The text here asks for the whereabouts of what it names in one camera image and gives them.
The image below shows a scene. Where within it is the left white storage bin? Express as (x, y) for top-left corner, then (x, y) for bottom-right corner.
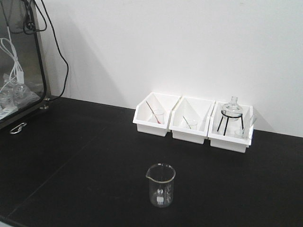
(133, 92), (181, 137)

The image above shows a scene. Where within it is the white storage bin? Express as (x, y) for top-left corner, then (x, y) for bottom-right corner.
(208, 101), (254, 153)
(133, 92), (181, 137)
(169, 96), (215, 144)

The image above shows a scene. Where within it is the small beaker in left bin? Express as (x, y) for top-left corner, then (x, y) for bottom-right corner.
(154, 109), (164, 124)

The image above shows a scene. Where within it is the small beaker in bin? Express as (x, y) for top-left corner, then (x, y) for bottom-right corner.
(154, 109), (164, 124)
(234, 129), (246, 139)
(187, 119), (197, 130)

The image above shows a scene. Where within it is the red-tipped pipette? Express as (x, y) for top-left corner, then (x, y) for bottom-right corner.
(145, 101), (161, 124)

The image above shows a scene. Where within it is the middle white storage bin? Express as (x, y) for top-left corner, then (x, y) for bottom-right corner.
(169, 96), (215, 144)

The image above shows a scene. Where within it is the small beaker in middle bin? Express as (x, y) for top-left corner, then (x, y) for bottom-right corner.
(187, 119), (197, 130)

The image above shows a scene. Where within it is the large clear glass beaker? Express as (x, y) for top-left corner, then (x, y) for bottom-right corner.
(146, 163), (176, 208)

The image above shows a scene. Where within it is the right white storage bin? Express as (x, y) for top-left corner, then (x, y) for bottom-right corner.
(208, 101), (254, 153)

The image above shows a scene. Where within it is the round glass flask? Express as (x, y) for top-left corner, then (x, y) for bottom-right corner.
(222, 96), (243, 121)

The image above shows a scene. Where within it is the small beaker in right bin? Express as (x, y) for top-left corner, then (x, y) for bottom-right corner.
(234, 129), (246, 139)

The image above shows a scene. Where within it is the clear pipette in right bin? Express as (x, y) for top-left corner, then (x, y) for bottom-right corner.
(241, 114), (257, 139)

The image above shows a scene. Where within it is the metal cabinet hinge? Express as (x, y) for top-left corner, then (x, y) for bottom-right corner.
(39, 98), (50, 110)

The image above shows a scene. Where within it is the glass-door cabinet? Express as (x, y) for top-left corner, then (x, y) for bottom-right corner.
(0, 0), (51, 128)

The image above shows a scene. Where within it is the black wire tripod stand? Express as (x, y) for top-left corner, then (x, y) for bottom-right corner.
(216, 110), (244, 136)

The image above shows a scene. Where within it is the metal cabinet handle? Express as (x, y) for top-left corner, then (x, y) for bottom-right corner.
(9, 122), (27, 135)

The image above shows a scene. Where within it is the white cable with adapter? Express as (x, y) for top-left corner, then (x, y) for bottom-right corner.
(0, 26), (25, 95)

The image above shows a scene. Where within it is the black power cable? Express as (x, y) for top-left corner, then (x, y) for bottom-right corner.
(22, 0), (70, 98)

